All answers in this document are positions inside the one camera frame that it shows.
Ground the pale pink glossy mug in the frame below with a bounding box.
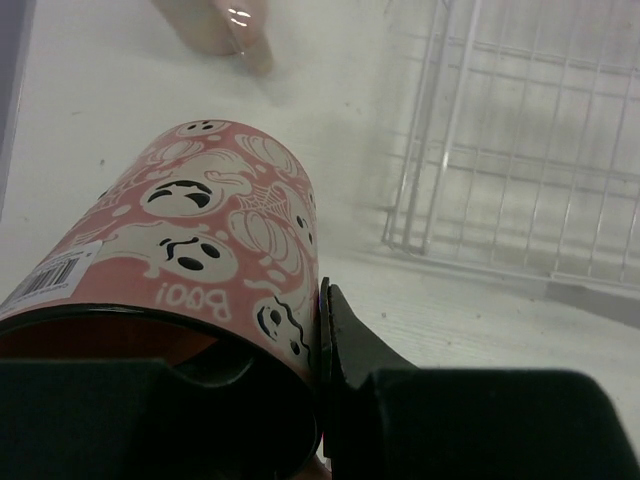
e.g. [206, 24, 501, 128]
[152, 0, 274, 76]

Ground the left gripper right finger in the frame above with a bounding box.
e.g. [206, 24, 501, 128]
[319, 280, 639, 479]

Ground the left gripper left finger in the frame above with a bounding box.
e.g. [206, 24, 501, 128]
[1, 360, 320, 479]

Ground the white wire dish rack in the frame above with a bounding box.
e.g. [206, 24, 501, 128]
[382, 1, 639, 292]

